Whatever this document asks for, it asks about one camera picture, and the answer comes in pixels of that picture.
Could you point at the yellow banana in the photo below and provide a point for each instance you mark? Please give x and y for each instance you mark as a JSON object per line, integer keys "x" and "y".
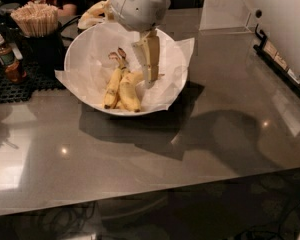
{"x": 111, "y": 94}
{"x": 127, "y": 91}

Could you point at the clear acrylic stand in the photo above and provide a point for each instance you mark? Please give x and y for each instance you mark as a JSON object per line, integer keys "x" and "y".
{"x": 226, "y": 17}

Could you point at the left yellow banana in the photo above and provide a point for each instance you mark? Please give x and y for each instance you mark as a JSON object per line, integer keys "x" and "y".
{"x": 111, "y": 94}

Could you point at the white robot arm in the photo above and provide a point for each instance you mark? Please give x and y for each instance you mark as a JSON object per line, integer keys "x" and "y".
{"x": 280, "y": 19}

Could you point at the white paper liner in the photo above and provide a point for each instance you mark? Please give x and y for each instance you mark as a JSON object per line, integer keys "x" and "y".
{"x": 170, "y": 60}

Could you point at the brown sauce bottle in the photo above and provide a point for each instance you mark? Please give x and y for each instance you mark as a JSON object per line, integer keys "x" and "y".
{"x": 13, "y": 69}

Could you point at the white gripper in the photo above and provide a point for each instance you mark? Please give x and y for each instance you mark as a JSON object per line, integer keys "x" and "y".
{"x": 136, "y": 8}

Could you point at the front yellow banana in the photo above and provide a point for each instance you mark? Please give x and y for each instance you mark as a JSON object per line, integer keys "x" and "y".
{"x": 127, "y": 91}

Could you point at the white bowl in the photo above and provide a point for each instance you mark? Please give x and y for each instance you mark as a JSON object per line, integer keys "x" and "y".
{"x": 90, "y": 47}

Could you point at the wooden stir sticks bundle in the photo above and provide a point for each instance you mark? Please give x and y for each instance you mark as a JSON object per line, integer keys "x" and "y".
{"x": 36, "y": 20}

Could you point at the black rubber mesh mat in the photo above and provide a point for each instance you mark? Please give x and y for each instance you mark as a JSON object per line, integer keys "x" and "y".
{"x": 35, "y": 81}

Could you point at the black stick holder cup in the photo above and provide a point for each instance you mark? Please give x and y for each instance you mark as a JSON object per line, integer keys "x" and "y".
{"x": 48, "y": 51}

